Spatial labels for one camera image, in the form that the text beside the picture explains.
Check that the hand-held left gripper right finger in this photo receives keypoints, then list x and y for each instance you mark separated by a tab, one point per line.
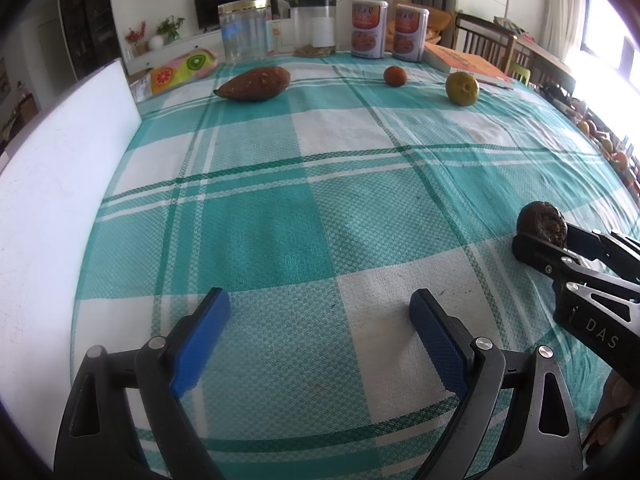
440	345

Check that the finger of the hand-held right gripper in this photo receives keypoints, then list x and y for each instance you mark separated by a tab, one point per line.
600	245
540	255

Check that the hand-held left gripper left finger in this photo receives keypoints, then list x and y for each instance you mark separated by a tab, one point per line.
202	340

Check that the dark passion fruit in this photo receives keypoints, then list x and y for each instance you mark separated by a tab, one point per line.
540	220

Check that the white foam box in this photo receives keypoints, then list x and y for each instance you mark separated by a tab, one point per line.
60	170

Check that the person's right hand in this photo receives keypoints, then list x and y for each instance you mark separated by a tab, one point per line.
617	400

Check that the row of small toys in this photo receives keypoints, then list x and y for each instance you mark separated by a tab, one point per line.
610	145

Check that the teal plaid tablecloth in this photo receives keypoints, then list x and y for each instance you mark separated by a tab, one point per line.
300	210

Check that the green plastic stool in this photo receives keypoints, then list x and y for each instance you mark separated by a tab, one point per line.
520	74

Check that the green orange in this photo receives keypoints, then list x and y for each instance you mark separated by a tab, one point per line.
462	88

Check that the wooden side table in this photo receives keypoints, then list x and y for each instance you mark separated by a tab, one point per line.
545	52

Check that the orange book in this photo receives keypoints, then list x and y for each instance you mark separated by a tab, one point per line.
467	64

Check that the window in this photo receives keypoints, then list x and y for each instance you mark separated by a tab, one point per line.
612	30

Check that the dark wooden chair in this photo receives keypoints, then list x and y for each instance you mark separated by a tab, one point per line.
482	40

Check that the small dark red tangerine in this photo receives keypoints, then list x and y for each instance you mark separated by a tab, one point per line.
395	76

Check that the white curtain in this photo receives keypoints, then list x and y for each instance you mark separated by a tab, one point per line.
565	5

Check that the orange lounge chair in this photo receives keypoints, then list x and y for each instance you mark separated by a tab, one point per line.
440	22

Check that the pink labelled can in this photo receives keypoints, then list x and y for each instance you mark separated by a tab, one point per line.
369	30
410	34

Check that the sweet potato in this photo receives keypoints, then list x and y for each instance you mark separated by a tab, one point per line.
255	84

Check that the fruit print pouch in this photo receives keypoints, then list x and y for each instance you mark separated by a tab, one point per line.
182	69

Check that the white television cabinet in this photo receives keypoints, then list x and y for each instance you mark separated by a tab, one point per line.
200	42

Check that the round white vase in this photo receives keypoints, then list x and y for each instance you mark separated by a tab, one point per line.
157	43

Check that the glass jar gold lid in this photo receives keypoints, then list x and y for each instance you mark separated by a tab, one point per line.
245	32

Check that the red flower bouquet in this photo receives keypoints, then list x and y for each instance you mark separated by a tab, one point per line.
135	36

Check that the leafy potted plant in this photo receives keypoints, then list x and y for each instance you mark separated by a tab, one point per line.
170	27

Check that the clear jar black lid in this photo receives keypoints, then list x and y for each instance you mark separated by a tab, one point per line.
314	30

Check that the black television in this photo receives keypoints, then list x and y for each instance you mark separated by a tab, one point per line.
207	7

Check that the dark display cabinet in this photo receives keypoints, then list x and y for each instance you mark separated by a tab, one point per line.
90	15

